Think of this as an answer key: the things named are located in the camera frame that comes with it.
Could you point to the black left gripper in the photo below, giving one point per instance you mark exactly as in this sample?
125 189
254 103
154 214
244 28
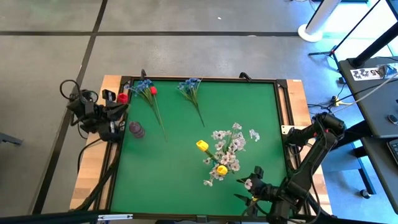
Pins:
108 105

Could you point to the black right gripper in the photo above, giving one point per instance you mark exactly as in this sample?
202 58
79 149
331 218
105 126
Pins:
264 189

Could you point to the red artificial tulip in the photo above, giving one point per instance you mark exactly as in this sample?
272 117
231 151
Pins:
153 90
122 98

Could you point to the purple ribbed glass vase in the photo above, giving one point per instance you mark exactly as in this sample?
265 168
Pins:
136 130

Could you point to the blue artificial flower bunch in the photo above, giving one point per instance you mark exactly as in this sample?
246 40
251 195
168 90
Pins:
189 85
141 86

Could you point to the yellow artificial tulip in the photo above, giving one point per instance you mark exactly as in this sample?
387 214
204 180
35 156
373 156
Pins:
222 170
202 145

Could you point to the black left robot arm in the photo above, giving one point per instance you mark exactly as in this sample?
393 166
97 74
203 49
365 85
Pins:
90 113

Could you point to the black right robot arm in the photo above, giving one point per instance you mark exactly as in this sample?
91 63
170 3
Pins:
311 168

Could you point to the black clamp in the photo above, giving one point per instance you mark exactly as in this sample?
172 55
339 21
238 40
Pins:
143 74
245 75

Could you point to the green table mat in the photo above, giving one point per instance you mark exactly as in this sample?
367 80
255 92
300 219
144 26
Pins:
186 186

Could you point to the white mounting plate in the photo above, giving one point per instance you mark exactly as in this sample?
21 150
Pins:
286 129

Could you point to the grey floor object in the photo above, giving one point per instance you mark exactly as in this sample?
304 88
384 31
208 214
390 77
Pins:
11 140

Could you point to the black caster wheel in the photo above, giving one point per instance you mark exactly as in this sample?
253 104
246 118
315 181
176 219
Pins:
364 193

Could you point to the yellow plug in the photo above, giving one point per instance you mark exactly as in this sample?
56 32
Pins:
336 101

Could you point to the black crossbar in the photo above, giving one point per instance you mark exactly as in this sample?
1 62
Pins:
46 217

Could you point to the dark grey desk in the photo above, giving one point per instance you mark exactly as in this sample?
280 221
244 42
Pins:
382 174
373 115

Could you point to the black keyboard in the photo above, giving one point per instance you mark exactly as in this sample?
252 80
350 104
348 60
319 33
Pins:
394 151

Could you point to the computer mouse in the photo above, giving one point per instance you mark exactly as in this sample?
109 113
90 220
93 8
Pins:
393 119

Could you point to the white printed label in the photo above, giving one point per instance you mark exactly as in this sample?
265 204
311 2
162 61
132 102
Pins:
362 74

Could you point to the thin black tripod stand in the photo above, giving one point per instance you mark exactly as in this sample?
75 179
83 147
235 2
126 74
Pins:
333 49

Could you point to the slanted pole with round base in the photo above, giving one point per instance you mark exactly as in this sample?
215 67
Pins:
311 32

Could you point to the thick black slanted pole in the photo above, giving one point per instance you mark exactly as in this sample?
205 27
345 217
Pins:
376 45

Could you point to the black metal table frame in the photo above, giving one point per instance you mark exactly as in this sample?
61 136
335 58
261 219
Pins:
202 78

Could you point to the silver metal bracket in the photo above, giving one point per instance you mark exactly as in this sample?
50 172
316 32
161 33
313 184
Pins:
115 217

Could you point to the black desk leg frame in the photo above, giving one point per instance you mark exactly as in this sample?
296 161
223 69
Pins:
363 128

